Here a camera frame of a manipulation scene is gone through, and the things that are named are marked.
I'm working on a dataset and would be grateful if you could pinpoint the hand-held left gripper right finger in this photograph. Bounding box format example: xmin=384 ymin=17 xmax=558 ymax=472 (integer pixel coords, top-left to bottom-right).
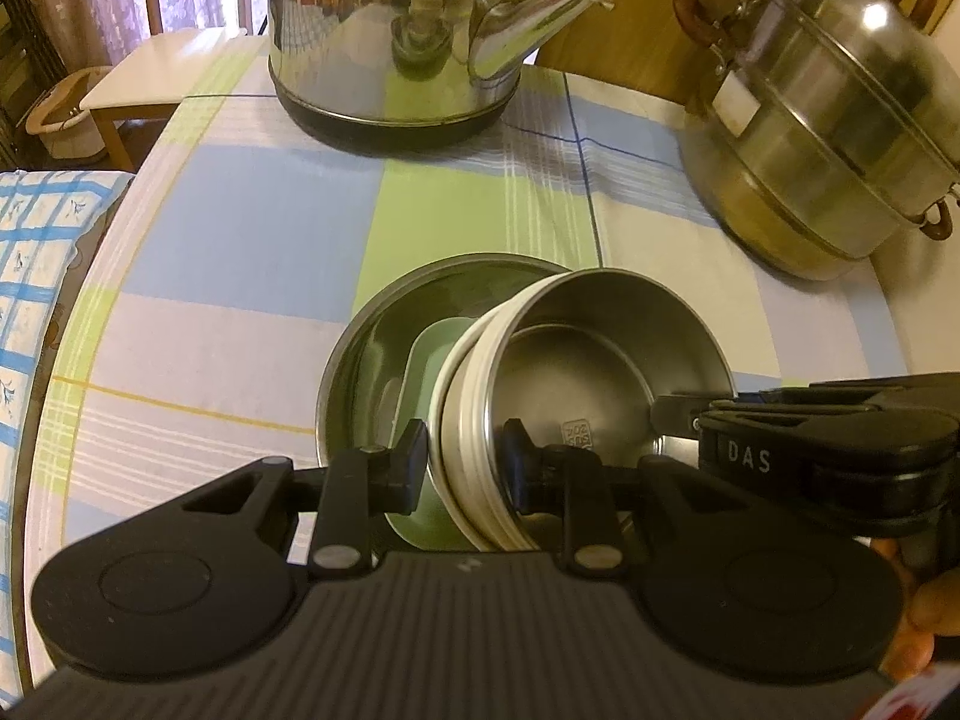
xmin=504 ymin=420 xmax=740 ymax=572

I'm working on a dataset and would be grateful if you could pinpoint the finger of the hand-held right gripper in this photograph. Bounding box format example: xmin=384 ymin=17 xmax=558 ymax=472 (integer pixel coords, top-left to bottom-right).
xmin=739 ymin=371 xmax=960 ymax=407
xmin=651 ymin=392 xmax=740 ymax=437

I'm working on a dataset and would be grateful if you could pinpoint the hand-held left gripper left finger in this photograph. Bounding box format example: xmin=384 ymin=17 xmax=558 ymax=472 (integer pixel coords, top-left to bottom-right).
xmin=180 ymin=420 xmax=427 ymax=571

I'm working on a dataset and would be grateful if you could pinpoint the cream plastic bowl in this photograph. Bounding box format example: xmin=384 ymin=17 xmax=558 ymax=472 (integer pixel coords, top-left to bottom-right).
xmin=429 ymin=270 xmax=571 ymax=552

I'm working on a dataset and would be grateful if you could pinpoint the stainless steel bowl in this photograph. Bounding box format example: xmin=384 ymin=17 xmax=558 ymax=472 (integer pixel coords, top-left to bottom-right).
xmin=484 ymin=268 xmax=732 ymax=466

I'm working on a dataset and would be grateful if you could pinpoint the green square plate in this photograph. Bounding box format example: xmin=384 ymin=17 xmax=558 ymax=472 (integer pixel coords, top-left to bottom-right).
xmin=384 ymin=319 xmax=481 ymax=548

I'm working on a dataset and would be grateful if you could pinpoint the round stainless steel plate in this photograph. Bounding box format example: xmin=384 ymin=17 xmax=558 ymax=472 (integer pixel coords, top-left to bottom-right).
xmin=315 ymin=255 xmax=571 ymax=481

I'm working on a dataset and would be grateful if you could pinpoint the person's right hand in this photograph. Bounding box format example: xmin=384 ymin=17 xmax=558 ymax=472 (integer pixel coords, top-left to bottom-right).
xmin=881 ymin=559 xmax=960 ymax=680

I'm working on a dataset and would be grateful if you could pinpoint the stainless steel steamer pot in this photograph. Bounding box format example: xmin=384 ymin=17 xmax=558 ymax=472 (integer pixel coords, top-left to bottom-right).
xmin=673 ymin=0 xmax=960 ymax=282

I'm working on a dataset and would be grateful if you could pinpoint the checked pastel tablecloth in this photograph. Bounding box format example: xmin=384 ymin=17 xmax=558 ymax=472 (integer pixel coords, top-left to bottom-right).
xmin=15 ymin=34 xmax=908 ymax=691

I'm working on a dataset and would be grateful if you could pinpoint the blue grid patterned cloth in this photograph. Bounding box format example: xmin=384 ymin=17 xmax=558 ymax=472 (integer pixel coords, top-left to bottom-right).
xmin=0 ymin=169 xmax=136 ymax=691

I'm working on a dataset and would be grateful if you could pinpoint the stainless steel kettle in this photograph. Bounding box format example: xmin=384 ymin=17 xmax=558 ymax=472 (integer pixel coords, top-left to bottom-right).
xmin=266 ymin=0 xmax=614 ymax=155

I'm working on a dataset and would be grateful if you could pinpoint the cream wooden chair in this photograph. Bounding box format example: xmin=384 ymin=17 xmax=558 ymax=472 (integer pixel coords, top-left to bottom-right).
xmin=79 ymin=0 xmax=248 ymax=170

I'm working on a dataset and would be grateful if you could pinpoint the small floor basket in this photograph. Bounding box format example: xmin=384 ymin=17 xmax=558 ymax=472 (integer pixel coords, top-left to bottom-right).
xmin=26 ymin=66 xmax=110 ymax=162

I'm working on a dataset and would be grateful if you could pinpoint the black metal rack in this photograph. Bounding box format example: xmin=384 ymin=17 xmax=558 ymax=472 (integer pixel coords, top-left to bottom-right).
xmin=0 ymin=0 xmax=68 ymax=158

